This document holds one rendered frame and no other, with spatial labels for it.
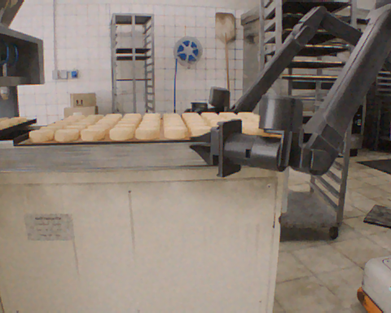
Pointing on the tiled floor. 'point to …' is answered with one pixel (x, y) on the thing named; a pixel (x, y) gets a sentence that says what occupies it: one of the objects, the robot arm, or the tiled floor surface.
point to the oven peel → (225, 33)
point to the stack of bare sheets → (386, 218)
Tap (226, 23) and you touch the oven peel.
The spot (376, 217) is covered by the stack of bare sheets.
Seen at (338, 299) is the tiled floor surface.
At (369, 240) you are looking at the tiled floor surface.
